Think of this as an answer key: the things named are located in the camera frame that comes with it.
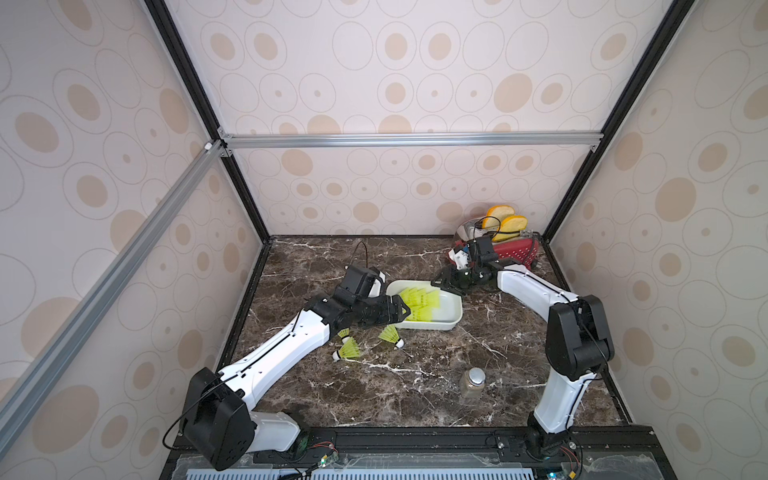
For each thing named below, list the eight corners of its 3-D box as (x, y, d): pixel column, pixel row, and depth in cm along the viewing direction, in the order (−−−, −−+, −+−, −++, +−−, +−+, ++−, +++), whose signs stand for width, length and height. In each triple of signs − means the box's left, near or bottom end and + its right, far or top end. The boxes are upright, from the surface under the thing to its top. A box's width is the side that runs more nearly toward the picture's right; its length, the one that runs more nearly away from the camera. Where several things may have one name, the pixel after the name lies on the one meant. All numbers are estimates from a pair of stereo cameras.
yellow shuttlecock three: (341, 370, 88) (338, 364, 85) (332, 357, 91) (329, 351, 87) (362, 354, 91) (361, 348, 88) (353, 342, 94) (351, 336, 90)
